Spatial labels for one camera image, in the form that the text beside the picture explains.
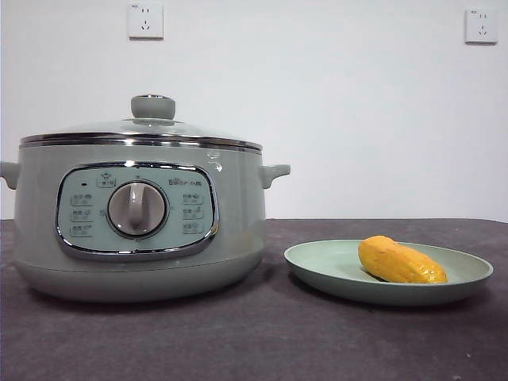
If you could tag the pale green electric steamer pot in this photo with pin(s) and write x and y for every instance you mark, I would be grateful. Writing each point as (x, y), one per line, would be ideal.
(238, 222)

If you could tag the pale green round plate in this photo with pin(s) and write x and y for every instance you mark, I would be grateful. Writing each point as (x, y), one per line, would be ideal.
(325, 262)

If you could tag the yellow corn cob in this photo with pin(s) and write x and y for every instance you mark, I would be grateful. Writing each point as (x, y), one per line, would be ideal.
(397, 262)

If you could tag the white wall socket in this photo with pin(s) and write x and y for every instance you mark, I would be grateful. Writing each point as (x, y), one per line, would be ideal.
(481, 27)
(145, 21)

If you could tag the glass lid with green knob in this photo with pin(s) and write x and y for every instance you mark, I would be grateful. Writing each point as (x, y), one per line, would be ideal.
(152, 107)

